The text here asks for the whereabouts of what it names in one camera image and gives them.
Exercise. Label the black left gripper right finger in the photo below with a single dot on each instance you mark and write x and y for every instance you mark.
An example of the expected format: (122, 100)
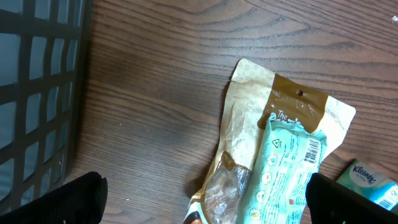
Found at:
(329, 202)

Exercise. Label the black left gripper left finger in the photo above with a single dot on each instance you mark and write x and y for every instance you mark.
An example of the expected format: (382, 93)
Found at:
(82, 201)

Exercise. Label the green white Kleenex tissue pack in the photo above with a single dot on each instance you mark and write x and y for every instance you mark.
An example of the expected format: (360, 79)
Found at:
(371, 184)

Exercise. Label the teal snack packet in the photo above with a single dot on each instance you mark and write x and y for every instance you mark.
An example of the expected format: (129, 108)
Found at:
(287, 158)

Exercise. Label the brown snack packet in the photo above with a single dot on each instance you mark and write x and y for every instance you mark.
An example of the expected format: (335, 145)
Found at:
(256, 94)

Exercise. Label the grey plastic mesh basket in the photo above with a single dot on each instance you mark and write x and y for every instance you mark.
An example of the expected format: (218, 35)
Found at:
(43, 52)

